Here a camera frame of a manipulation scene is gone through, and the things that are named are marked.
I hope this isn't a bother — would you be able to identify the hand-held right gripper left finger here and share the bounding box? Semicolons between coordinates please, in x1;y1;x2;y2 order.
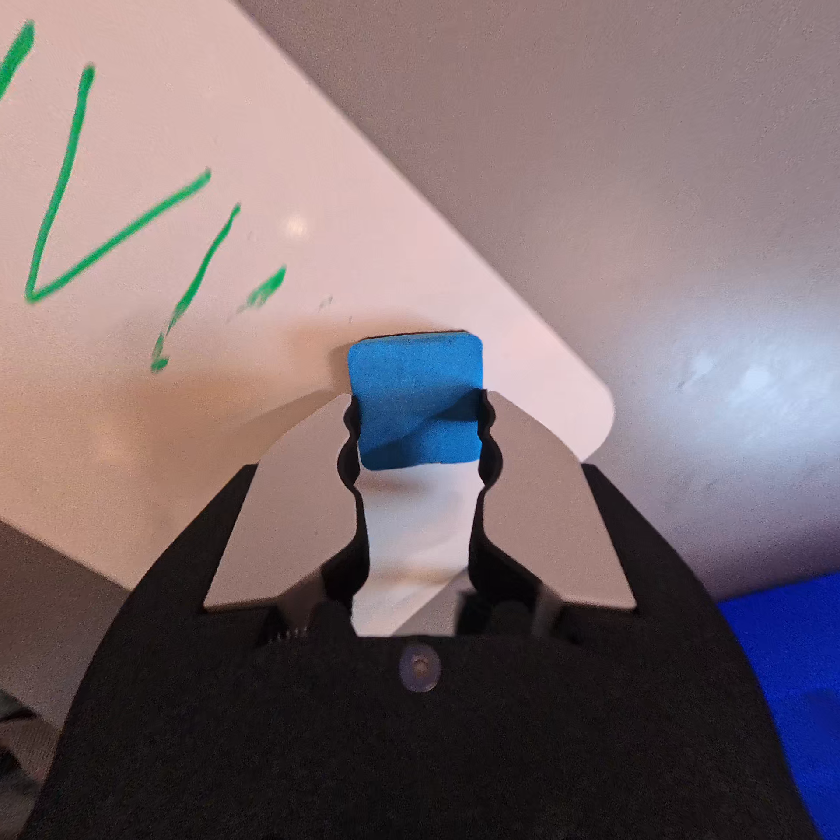
204;392;370;613

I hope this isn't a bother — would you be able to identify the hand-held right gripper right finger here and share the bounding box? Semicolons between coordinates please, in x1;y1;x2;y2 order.
468;389;639;615

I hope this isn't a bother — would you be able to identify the white whiteboard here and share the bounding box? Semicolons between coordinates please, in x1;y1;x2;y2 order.
0;0;618;640

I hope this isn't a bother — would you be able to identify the blue whiteboard eraser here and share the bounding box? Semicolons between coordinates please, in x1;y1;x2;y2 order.
347;331;490;472

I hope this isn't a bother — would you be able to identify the blue plastic bin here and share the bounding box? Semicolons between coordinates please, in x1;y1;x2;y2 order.
716;570;840;840

